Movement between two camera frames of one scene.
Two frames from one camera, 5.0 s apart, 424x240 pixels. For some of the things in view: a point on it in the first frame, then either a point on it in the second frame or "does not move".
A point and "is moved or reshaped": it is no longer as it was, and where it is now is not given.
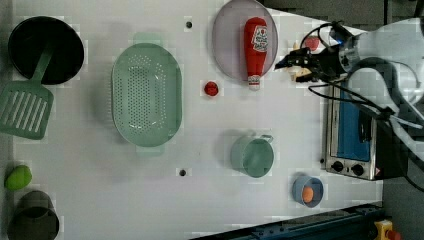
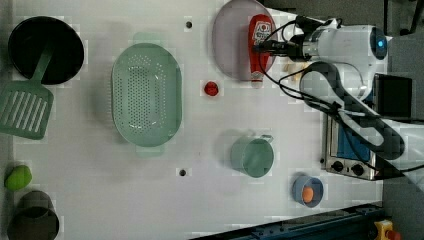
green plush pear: x=18 y=178 does not move
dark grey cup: x=34 y=218 does not move
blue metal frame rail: x=358 y=223 does not move
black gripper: x=325 y=65 to x=294 y=48
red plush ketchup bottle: x=256 y=43 is moved or reshaped
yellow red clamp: x=385 y=232 does not move
